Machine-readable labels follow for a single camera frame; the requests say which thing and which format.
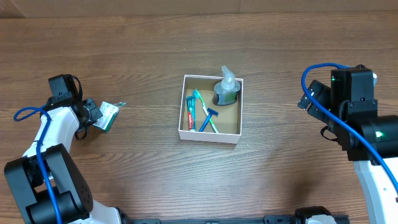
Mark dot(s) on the blue disposable razor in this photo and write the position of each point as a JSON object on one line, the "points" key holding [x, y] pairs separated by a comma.
{"points": [[211, 112]]}

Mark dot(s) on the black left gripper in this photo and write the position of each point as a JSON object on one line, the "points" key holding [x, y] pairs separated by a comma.
{"points": [[92, 111]]}

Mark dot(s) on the white green soap packet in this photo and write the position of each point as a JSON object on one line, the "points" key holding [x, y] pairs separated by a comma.
{"points": [[109, 113]]}

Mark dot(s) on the white cardboard box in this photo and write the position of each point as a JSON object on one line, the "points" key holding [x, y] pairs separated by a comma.
{"points": [[229, 121]]}

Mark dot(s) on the Colgate toothpaste tube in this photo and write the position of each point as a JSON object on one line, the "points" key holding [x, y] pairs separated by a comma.
{"points": [[191, 113]]}

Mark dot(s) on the green white toothbrush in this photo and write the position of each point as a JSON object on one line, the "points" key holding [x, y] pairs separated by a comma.
{"points": [[198, 95]]}

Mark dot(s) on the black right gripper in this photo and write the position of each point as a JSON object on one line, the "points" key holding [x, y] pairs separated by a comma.
{"points": [[315, 99]]}

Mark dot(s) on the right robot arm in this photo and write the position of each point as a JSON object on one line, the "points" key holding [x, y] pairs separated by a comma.
{"points": [[349, 110]]}

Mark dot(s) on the clear soap pump bottle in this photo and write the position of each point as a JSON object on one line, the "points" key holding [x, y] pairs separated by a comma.
{"points": [[226, 91]]}

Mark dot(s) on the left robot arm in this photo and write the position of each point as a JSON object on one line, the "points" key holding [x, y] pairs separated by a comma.
{"points": [[45, 182]]}

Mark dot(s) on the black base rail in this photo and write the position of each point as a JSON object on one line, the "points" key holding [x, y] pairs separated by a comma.
{"points": [[314, 214]]}

